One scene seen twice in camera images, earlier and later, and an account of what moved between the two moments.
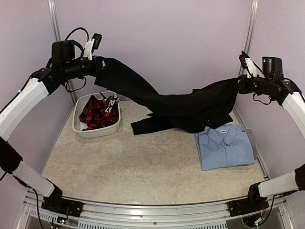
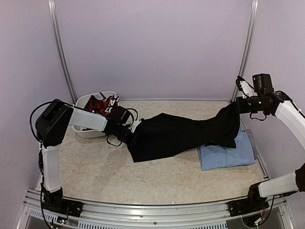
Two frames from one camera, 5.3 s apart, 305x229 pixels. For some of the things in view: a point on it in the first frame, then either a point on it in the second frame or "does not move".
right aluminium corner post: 253,13 does not move
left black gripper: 95,61 -> 132,142
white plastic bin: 78,103 does not move
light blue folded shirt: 225,146 does not move
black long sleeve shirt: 191,112 -> 162,135
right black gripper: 244,88 -> 240,106
